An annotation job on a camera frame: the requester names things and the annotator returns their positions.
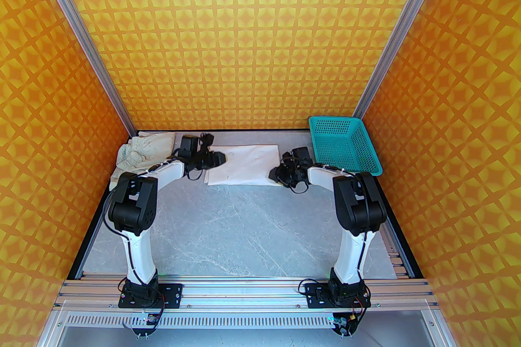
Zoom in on white t-shirt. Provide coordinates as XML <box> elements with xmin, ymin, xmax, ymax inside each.
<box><xmin>206</xmin><ymin>144</ymin><xmax>281</xmax><ymax>186</ymax></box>

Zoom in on beige drawstring shorts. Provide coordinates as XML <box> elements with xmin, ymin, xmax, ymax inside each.
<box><xmin>110</xmin><ymin>132</ymin><xmax>176</xmax><ymax>191</ymax></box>

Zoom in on teal plastic mesh basket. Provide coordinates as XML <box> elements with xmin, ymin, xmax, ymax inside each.
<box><xmin>308</xmin><ymin>116</ymin><xmax>384</xmax><ymax>180</ymax></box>

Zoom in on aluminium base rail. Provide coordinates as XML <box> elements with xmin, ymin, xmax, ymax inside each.
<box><xmin>55</xmin><ymin>275</ymin><xmax>439</xmax><ymax>312</ymax></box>

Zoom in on aluminium side rail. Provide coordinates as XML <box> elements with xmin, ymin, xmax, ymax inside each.
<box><xmin>377</xmin><ymin>191</ymin><xmax>416</xmax><ymax>279</ymax></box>

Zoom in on white slotted cable duct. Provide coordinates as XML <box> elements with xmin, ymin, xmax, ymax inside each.
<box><xmin>65</xmin><ymin>311</ymin><xmax>442</xmax><ymax>332</ymax></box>

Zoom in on small circuit board with wires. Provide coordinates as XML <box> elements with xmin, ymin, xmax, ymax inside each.
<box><xmin>122</xmin><ymin>311</ymin><xmax>161</xmax><ymax>338</ymax></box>
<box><xmin>329</xmin><ymin>311</ymin><xmax>363</xmax><ymax>338</ymax></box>

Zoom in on aluminium frame post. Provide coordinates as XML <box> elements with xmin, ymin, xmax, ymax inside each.
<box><xmin>352</xmin><ymin>0</ymin><xmax>460</xmax><ymax>119</ymax></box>
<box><xmin>20</xmin><ymin>0</ymin><xmax>138</xmax><ymax>137</ymax></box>

